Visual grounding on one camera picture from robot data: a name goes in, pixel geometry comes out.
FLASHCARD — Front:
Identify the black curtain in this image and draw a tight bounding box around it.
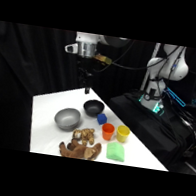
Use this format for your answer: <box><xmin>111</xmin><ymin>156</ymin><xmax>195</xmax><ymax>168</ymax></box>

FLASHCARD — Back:
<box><xmin>0</xmin><ymin>21</ymin><xmax>196</xmax><ymax>176</ymax></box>

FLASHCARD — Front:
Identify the tan spotted plush toy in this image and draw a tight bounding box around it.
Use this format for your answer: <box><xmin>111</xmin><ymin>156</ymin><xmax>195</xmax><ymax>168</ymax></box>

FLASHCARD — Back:
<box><xmin>70</xmin><ymin>125</ymin><xmax>98</xmax><ymax>148</ymax></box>

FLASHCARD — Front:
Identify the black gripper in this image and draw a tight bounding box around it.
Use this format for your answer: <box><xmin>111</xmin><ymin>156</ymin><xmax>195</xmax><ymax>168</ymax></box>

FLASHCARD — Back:
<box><xmin>73</xmin><ymin>55</ymin><xmax>96</xmax><ymax>96</ymax></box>

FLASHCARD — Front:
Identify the brown plush monkey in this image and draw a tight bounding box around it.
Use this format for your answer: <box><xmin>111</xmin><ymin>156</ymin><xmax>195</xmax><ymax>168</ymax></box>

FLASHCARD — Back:
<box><xmin>57</xmin><ymin>136</ymin><xmax>104</xmax><ymax>163</ymax></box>

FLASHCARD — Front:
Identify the grey bowl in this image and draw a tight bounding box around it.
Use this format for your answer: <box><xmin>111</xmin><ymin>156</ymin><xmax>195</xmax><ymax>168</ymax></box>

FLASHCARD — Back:
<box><xmin>52</xmin><ymin>105</ymin><xmax>83</xmax><ymax>133</ymax></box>

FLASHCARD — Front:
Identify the black robot stand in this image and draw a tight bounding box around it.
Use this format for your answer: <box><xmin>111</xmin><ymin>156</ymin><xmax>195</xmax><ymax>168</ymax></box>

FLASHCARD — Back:
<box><xmin>100</xmin><ymin>87</ymin><xmax>196</xmax><ymax>174</ymax></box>

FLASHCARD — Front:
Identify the black cable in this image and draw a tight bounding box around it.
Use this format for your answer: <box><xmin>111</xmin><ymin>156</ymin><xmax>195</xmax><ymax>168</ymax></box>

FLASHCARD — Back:
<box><xmin>104</xmin><ymin>36</ymin><xmax>187</xmax><ymax>78</ymax></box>

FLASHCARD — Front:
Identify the blue cube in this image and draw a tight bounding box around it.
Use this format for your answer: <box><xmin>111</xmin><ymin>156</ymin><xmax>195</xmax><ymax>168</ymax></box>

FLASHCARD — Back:
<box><xmin>95</xmin><ymin>112</ymin><xmax>109</xmax><ymax>126</ymax></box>

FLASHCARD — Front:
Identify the green cloth pouch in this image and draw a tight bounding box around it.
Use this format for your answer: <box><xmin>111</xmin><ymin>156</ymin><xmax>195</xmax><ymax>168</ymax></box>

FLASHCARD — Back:
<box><xmin>104</xmin><ymin>140</ymin><xmax>128</xmax><ymax>163</ymax></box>

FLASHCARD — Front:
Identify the yellow cup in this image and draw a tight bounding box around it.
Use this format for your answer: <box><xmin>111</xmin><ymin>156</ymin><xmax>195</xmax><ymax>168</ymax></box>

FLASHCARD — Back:
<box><xmin>114</xmin><ymin>124</ymin><xmax>131</xmax><ymax>145</ymax></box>

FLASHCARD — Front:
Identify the orange cup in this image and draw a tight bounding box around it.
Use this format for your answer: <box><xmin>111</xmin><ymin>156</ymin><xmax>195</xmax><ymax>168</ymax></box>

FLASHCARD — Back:
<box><xmin>99</xmin><ymin>122</ymin><xmax>117</xmax><ymax>143</ymax></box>

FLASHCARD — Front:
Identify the wrist camera with yellow cable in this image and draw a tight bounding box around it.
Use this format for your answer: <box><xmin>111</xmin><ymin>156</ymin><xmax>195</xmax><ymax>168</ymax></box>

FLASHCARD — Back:
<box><xmin>93</xmin><ymin>53</ymin><xmax>114</xmax><ymax>68</ymax></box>

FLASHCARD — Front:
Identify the black bowl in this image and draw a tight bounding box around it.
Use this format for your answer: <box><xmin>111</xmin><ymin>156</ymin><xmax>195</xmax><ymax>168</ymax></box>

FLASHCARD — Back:
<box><xmin>81</xmin><ymin>97</ymin><xmax>107</xmax><ymax>119</ymax></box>

